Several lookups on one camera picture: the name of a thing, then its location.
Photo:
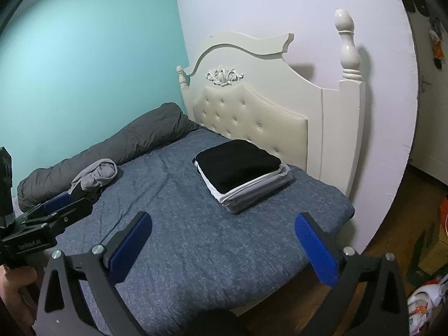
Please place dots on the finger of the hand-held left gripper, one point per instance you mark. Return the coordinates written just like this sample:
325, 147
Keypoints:
57, 202
75, 213

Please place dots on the cardboard box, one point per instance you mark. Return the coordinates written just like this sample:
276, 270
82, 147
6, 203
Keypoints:
434, 248

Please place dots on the black sweater with white collar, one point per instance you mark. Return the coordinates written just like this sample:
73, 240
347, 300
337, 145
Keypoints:
238, 162

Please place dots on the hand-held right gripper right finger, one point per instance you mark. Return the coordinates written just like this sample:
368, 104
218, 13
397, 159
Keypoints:
315, 248

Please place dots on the orange hanging item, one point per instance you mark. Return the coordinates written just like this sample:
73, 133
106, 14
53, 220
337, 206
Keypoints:
436, 50

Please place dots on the black garment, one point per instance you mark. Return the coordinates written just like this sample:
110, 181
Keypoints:
91, 196

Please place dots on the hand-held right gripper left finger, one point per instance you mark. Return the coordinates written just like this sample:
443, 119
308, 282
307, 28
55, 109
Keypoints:
129, 248

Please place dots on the person's left hand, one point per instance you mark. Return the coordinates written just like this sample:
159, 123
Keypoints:
14, 287

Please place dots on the dark grey rolled duvet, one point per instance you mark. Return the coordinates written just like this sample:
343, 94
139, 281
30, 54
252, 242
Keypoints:
105, 143

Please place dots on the cream tufted headboard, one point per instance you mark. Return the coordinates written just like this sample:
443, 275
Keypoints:
336, 129

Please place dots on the blue speckled bed sheet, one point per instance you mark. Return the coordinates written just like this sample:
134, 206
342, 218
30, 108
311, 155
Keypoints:
210, 245

